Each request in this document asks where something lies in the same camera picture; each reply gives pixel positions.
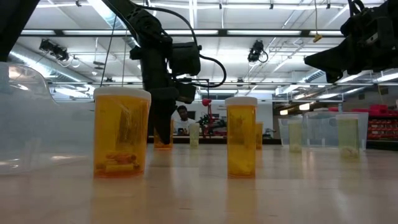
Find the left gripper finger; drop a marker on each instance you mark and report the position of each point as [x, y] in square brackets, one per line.
[163, 121]

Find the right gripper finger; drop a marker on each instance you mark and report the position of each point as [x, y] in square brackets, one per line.
[335, 59]
[335, 77]

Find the slim amber pill bottle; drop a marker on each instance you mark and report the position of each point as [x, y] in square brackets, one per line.
[241, 140]
[163, 147]
[260, 137]

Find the wide amber pill bottle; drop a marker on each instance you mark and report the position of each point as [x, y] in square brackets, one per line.
[121, 133]

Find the pale green pill bottle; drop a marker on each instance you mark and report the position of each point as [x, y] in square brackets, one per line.
[347, 137]
[294, 137]
[194, 137]

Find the clear plastic bin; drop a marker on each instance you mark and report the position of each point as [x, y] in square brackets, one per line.
[37, 130]
[320, 130]

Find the red storage bin shelf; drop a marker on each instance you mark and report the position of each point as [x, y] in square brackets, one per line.
[382, 129]

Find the person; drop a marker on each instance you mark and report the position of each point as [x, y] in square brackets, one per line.
[184, 124]

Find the yellow hanging plug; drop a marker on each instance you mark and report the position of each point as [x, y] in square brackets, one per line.
[317, 38]

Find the glowing ceiling lamp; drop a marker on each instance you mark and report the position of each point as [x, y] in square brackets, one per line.
[304, 106]
[283, 112]

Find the red background robot stand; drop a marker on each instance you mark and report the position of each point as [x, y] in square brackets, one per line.
[206, 102]

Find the long dark background table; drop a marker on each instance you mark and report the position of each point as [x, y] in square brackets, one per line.
[224, 140]

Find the silver ceiling air duct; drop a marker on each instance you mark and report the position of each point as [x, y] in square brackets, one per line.
[315, 76]
[46, 67]

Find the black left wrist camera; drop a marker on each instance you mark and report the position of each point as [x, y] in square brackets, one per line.
[185, 59]

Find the black overhead frame bar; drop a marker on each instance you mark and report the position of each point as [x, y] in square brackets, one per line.
[222, 32]

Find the black overhead camera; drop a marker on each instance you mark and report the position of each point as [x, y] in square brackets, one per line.
[256, 49]
[54, 49]

